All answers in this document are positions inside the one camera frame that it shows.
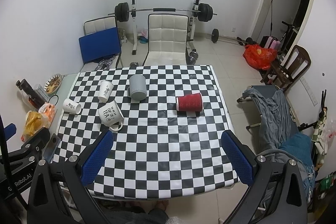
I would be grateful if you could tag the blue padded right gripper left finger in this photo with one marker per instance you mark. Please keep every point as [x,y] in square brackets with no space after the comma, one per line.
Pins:
[46,199]

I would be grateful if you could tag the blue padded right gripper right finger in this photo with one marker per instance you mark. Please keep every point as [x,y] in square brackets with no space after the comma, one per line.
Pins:
[275,191]

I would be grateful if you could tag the red ribbed paper cup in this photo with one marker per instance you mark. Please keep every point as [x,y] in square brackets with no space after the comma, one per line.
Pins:
[190,102]

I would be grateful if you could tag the small white cup left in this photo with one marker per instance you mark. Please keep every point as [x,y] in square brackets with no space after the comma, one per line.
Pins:
[71,106]

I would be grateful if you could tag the white cup upper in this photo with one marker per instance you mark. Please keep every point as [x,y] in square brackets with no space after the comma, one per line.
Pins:
[105,90]

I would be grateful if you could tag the yellow orange snack bag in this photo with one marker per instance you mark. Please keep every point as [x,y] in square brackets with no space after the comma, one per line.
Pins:
[35,120]

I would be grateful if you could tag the white mug with tea text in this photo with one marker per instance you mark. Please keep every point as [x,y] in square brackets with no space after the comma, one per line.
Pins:
[111,116]

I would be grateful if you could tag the dark bottle on side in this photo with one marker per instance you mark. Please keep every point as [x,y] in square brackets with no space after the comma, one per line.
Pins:
[35,97]

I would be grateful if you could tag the patterned plate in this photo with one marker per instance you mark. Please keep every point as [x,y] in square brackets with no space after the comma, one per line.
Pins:
[52,85]

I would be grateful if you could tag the dark wooden chair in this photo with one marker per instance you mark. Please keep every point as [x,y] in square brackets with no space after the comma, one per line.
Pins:
[297,63]

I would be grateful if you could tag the black white checkered tablecloth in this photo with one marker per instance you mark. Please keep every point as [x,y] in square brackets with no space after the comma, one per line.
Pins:
[160,152]

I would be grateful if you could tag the grey ceramic mug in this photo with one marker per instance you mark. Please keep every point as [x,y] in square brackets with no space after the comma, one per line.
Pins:
[137,88]

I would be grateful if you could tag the red plastic bag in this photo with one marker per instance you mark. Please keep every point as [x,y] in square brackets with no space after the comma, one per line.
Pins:
[259,58]

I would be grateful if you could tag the white chair with blue cushion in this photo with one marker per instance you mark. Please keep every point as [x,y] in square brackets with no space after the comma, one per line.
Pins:
[101,41]

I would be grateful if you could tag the white padded chair centre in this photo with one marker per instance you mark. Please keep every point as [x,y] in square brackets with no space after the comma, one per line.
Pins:
[167,34]

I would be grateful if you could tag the barbell with black plates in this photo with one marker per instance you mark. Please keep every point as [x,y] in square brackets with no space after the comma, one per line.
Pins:
[204,13]

